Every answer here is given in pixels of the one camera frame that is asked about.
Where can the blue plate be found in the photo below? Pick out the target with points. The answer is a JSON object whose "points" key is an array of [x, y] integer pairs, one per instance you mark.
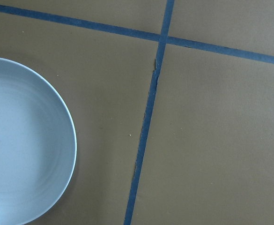
{"points": [[38, 145]]}

